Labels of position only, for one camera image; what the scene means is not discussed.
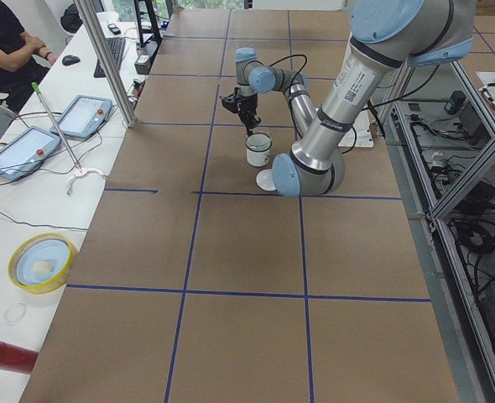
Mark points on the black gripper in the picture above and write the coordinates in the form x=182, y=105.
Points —
x=247, y=105

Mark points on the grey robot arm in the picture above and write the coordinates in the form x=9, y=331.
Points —
x=385, y=35

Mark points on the white enamel mug blue rim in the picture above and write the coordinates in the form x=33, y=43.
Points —
x=257, y=159

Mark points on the black keyboard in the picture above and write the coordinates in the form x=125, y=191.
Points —
x=116, y=48

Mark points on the far teach pendant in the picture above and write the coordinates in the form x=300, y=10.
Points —
x=84, y=116

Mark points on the teach pendant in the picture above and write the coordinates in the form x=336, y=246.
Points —
x=23, y=155
x=84, y=116

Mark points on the white plastic hook clip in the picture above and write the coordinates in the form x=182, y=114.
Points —
x=84, y=176

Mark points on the black computer mouse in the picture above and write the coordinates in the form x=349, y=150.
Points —
x=70, y=60

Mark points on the metal rod green tip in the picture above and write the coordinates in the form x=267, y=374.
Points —
x=77, y=164

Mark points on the near teach pendant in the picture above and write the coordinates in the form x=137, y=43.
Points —
x=23, y=155

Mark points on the yellow tape roll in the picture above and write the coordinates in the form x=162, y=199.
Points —
x=42, y=264

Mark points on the seated person black shirt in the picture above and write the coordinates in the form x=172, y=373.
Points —
x=18, y=68

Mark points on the red bottle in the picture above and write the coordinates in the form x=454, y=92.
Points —
x=14, y=358

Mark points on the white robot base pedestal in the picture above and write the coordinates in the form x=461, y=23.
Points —
x=360, y=135

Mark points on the aluminium frame post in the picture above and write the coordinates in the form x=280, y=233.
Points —
x=98, y=41

